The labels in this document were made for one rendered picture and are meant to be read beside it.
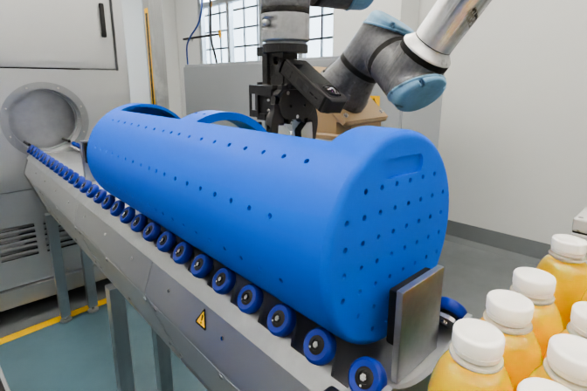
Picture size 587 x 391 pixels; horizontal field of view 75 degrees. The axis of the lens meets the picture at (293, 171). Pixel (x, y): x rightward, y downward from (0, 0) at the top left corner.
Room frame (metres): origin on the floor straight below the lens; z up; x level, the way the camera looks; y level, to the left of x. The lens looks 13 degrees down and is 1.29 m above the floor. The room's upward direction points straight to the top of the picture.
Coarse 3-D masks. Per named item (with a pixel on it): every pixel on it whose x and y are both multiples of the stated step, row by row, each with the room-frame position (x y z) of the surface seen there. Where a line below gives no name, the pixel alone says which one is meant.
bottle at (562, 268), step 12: (552, 252) 0.47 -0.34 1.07; (540, 264) 0.48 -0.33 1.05; (552, 264) 0.46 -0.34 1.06; (564, 264) 0.45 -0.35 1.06; (576, 264) 0.45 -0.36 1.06; (564, 276) 0.44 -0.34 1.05; (576, 276) 0.44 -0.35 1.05; (564, 288) 0.44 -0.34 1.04; (576, 288) 0.44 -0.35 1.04; (564, 300) 0.44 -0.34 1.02; (576, 300) 0.43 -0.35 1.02; (564, 312) 0.44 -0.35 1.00; (564, 324) 0.43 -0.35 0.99
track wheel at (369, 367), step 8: (360, 360) 0.38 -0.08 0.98; (368, 360) 0.38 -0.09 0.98; (376, 360) 0.38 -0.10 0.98; (352, 368) 0.38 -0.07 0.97; (360, 368) 0.38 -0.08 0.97; (368, 368) 0.37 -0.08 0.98; (376, 368) 0.37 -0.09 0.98; (352, 376) 0.38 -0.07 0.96; (360, 376) 0.37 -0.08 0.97; (368, 376) 0.37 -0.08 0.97; (376, 376) 0.36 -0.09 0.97; (384, 376) 0.36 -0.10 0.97; (352, 384) 0.37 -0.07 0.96; (360, 384) 0.37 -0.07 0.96; (368, 384) 0.36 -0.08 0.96; (376, 384) 0.36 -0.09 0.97; (384, 384) 0.36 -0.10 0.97
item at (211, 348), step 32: (64, 160) 1.81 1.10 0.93; (64, 192) 1.36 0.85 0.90; (64, 224) 1.57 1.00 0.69; (96, 224) 1.06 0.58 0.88; (96, 256) 1.17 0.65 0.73; (128, 256) 0.87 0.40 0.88; (128, 288) 0.94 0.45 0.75; (160, 288) 0.73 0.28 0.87; (160, 320) 0.79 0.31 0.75; (192, 320) 0.62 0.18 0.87; (224, 320) 0.57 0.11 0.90; (192, 352) 0.66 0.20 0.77; (224, 352) 0.54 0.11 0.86; (256, 352) 0.50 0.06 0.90; (352, 352) 0.46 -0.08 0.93; (384, 352) 0.46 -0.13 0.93; (224, 384) 0.56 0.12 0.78; (256, 384) 0.48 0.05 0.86; (288, 384) 0.44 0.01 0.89; (416, 384) 0.39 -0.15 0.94
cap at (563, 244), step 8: (552, 240) 0.47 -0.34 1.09; (560, 240) 0.46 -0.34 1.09; (568, 240) 0.46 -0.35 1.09; (576, 240) 0.46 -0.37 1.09; (584, 240) 0.46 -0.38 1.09; (552, 248) 0.47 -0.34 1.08; (560, 248) 0.46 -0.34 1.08; (568, 248) 0.45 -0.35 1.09; (576, 248) 0.45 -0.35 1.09; (584, 248) 0.45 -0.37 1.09; (568, 256) 0.45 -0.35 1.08; (576, 256) 0.45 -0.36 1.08; (584, 256) 0.45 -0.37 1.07
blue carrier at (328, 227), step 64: (128, 128) 0.87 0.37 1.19; (192, 128) 0.70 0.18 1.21; (256, 128) 0.82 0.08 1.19; (384, 128) 0.48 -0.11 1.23; (128, 192) 0.80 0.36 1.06; (192, 192) 0.58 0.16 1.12; (256, 192) 0.48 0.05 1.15; (320, 192) 0.41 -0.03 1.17; (384, 192) 0.44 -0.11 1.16; (448, 192) 0.55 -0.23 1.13; (256, 256) 0.46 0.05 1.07; (320, 256) 0.38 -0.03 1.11; (384, 256) 0.45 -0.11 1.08; (320, 320) 0.40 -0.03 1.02; (384, 320) 0.45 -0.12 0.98
